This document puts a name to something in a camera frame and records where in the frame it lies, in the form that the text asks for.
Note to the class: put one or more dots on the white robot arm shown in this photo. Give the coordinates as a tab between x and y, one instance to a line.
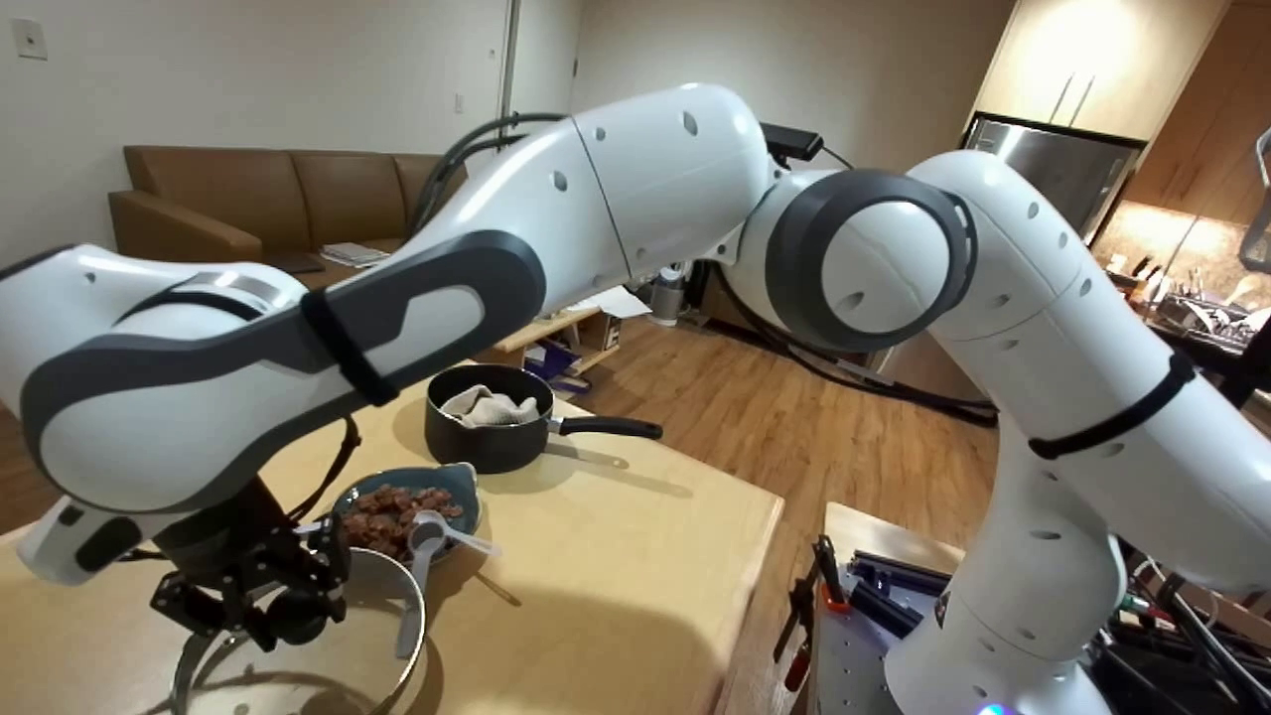
151	396

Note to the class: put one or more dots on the brown sofa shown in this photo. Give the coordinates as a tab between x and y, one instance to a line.
260	204

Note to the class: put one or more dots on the wooden coffee table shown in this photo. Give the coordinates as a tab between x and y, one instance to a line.
561	342

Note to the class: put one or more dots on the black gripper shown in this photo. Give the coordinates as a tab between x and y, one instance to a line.
250	564

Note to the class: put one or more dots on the stainless steel refrigerator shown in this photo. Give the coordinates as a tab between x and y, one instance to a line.
1077	173

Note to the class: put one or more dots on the white measuring spoon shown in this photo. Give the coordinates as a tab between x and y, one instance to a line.
434	522

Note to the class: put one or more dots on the black pot with handle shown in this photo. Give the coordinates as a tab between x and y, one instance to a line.
501	450

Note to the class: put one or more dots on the glass pot lid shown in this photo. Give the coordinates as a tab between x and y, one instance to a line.
359	665

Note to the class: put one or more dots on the grey cloth in pot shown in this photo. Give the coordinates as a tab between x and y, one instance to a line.
481	406

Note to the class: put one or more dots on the red handled clamp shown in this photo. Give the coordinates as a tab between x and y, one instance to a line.
806	594

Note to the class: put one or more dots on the blue bowl of food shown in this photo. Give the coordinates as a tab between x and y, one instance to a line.
384	506

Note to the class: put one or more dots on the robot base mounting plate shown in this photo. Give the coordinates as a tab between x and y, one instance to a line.
877	582

